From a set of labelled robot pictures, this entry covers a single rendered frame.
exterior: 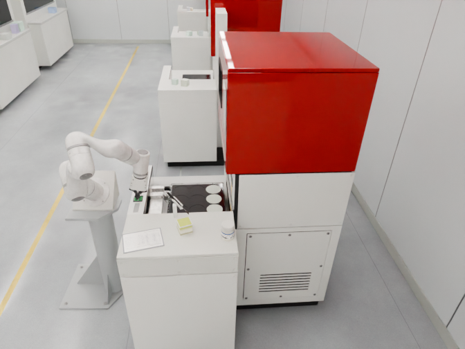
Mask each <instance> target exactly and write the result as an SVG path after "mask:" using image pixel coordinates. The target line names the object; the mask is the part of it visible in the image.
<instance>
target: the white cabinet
mask: <svg viewBox="0 0 465 349"><path fill-rule="evenodd" d="M237 279H238V272H225V273H210V274H181V275H166V276H137V277H122V278H120V281H121V285H122V290H123V294H124V298H125V305H126V308H127V314H128V318H129V324H130V328H131V334H132V337H133V341H134V347H135V349H235V322H236V307H237Z"/></svg>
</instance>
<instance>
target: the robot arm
mask: <svg viewBox="0 0 465 349"><path fill-rule="evenodd" d="M65 146H66V151H67V154H68V157H69V160H66V161H64V162H63V163H61V165H60V167H59V173H60V179H61V182H62V186H63V189H64V194H65V195H66V198H67V199H68V200H70V201H72V202H78V201H80V200H82V201H83V202H84V203H85V204H86V205H88V206H99V205H101V204H103V203H105V202H106V200H107V199H108V197H109V186H108V184H107V182H106V181H104V180H103V179H100V178H92V176H93V175H94V174H95V166H94V162H93V158H92V155H91V151H90V147H91V148H93V149H94V150H95V151H97V152H98V153H100V154H101V155H102V156H105V157H107V158H115V159H117V160H119V161H122V162H123V163H126V164H129V165H132V166H133V168H134V169H133V174H132V176H131V181H130V187H129V190H132V191H133V192H134V194H135V198H136V199H137V200H138V198H140V194H141V193H146V192H147V182H148V177H147V174H148V166H149V156H150V153H149V151H148V150H145V149H138V150H135V149H134V148H132V147H131V146H129V145H127V144H126V143H124V142H122V141H121V140H118V139H109V140H101V139H97V138H94V137H92V136H89V135H88V134H85V133H83V132H71V133H69V134H68V135H67V136H66V138H65ZM137 190H139V192H137Z"/></svg>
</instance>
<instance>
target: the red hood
mask: <svg viewBox="0 0 465 349"><path fill-rule="evenodd" d="M379 70H380V68H378V67H377V66H376V65H374V64H373V63H371V62H370V61H369V60H367V59H366V58H364V57H363V56H362V55H360V54H359V53H357V52H356V51H355V50H354V49H352V48H351V47H349V46H348V45H346V44H345V43H344V42H342V41H341V40H339V39H338V38H337V37H335V36H334V35H332V34H331V33H322V32H239V31H219V125H220V131H221V142H222V148H223V153H224V163H225V169H226V174H227V175H233V174H261V173H290V172H347V171H355V169H356V164H357V161H358V156H359V153H360V150H361V144H362V141H363V136H364V133H365V128H366V124H367V119H368V116H369V113H370V108H371V105H372V100H373V97H374V91H375V88H376V83H377V80H378V76H379Z"/></svg>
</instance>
